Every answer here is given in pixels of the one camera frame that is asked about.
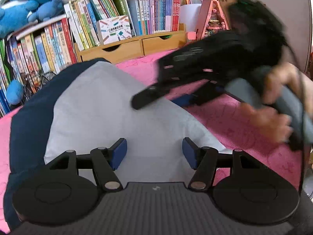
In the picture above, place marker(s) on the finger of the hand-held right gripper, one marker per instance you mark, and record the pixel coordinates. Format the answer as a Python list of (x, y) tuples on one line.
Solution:
[(156, 93), (185, 100)]

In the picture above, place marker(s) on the row of tall blue books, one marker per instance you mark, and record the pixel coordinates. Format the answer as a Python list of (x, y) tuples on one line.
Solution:
[(3, 83)]

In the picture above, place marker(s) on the pink toy house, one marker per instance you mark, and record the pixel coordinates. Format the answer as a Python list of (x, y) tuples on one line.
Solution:
[(212, 19)]

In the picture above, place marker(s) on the row of green spine books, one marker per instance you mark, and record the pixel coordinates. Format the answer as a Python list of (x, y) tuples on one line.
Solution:
[(97, 9)]

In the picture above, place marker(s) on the row of blue red books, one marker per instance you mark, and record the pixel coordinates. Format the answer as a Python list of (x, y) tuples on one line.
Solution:
[(159, 9)]

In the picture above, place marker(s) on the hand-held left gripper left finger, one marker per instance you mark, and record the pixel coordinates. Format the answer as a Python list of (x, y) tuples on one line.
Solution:
[(119, 151)]

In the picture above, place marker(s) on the navy and white jacket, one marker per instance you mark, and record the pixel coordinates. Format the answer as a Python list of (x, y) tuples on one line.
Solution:
[(110, 107)]

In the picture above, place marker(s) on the miniature bicycle model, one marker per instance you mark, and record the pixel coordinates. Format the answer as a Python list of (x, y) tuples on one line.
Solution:
[(46, 78)]

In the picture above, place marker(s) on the white pencil print box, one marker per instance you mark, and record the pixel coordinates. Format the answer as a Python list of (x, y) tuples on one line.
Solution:
[(113, 30)]

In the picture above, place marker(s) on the blue whale plush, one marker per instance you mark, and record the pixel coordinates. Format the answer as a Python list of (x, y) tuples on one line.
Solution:
[(14, 19)]

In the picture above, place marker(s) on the pink bunny print blanket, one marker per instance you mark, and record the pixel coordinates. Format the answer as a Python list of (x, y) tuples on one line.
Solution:
[(232, 127)]

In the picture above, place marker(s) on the white card sheet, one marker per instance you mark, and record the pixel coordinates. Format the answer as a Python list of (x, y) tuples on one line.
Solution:
[(190, 14)]

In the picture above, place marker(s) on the blue plush ball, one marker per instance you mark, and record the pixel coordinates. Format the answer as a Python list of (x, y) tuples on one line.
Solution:
[(14, 93)]

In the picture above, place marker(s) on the person's right hand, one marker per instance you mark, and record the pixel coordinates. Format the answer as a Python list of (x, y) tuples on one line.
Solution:
[(269, 124)]

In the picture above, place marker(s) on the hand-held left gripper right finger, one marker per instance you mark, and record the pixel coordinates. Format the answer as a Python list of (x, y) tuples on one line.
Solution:
[(189, 153)]

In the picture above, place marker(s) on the wooden drawer organizer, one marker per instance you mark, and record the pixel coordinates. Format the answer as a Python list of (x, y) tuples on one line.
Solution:
[(132, 47)]

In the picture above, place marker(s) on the small blue plush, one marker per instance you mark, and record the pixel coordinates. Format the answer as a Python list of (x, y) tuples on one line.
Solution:
[(49, 7)]

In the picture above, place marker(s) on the row of colourful books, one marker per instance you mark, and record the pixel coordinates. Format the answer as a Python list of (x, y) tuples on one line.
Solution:
[(49, 49)]

